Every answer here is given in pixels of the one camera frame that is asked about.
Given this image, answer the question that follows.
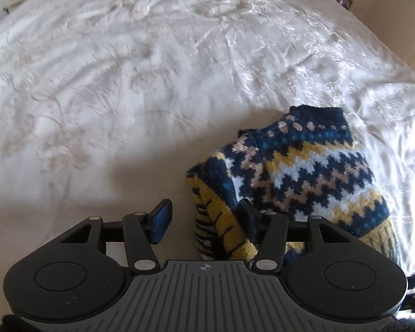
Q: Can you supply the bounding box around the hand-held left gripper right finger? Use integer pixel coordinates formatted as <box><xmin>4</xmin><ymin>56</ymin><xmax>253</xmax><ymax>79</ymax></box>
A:
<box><xmin>237</xmin><ymin>198</ymin><xmax>354</xmax><ymax>272</ymax></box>

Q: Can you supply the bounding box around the white embroidered bedspread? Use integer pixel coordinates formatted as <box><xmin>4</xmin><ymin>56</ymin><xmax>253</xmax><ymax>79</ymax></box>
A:
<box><xmin>0</xmin><ymin>0</ymin><xmax>415</xmax><ymax>275</ymax></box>

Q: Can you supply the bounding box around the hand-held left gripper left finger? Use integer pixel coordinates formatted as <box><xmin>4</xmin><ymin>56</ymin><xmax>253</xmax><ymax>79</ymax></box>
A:
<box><xmin>59</xmin><ymin>198</ymin><xmax>174</xmax><ymax>272</ymax></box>

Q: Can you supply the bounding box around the navy patterned knit sweater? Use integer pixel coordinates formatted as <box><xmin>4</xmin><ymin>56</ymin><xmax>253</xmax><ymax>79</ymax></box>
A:
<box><xmin>185</xmin><ymin>105</ymin><xmax>401</xmax><ymax>268</ymax></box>

